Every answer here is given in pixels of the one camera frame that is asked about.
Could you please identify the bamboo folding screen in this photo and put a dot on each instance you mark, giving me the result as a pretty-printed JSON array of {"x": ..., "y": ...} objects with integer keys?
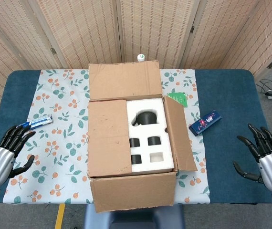
[{"x": 90, "y": 31}]

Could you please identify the blue white toothpaste tube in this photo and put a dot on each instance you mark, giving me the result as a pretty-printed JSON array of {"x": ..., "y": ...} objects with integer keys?
[{"x": 41, "y": 121}]

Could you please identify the white foam insert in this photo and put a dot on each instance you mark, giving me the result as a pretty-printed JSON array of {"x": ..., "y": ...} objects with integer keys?
[{"x": 148, "y": 105}]

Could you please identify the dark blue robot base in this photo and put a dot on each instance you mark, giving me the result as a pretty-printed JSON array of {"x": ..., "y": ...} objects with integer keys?
[{"x": 133, "y": 219}]

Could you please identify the clear plastic water bottle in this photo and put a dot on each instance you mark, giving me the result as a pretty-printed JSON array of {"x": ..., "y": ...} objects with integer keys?
[{"x": 141, "y": 57}]

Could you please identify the floral print tablecloth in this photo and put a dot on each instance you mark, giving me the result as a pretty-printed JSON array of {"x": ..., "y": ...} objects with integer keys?
[{"x": 62, "y": 143}]

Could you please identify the black cup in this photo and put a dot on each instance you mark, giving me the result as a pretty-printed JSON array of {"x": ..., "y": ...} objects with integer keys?
[
  {"x": 154, "y": 141},
  {"x": 134, "y": 142},
  {"x": 136, "y": 159}
]

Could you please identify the black teapot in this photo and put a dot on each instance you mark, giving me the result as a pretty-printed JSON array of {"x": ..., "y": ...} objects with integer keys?
[{"x": 146, "y": 118}]

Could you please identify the dark blue small carton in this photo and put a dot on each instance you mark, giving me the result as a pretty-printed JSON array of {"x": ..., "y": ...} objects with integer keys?
[{"x": 205, "y": 122}]

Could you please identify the green sachet packet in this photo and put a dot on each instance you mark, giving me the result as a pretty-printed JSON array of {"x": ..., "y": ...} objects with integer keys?
[{"x": 180, "y": 98}]

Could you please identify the red-topped cardboard box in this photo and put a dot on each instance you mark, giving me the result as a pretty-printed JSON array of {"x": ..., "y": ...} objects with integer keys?
[{"x": 131, "y": 193}]

